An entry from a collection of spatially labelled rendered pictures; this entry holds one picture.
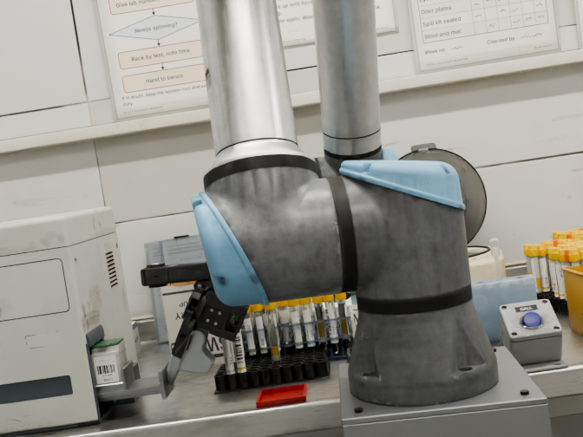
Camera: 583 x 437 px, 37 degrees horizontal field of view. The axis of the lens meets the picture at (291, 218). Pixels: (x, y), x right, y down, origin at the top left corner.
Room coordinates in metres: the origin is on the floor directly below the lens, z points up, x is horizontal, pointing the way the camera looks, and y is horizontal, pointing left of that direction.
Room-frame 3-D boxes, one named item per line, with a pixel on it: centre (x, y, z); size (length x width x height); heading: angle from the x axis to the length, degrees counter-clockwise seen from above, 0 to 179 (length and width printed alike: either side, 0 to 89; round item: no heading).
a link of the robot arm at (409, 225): (0.88, -0.11, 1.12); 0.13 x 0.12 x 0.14; 94
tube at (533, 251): (1.57, -0.42, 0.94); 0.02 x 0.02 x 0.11
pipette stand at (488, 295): (1.33, -0.30, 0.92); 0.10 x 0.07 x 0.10; 79
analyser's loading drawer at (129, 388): (1.27, 0.31, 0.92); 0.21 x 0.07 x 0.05; 87
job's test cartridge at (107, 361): (1.27, 0.29, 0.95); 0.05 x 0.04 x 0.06; 177
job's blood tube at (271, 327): (1.34, 0.06, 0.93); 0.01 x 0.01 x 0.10
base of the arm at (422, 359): (0.89, -0.11, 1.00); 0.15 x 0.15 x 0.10
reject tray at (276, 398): (1.21, 0.05, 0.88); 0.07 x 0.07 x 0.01; 87
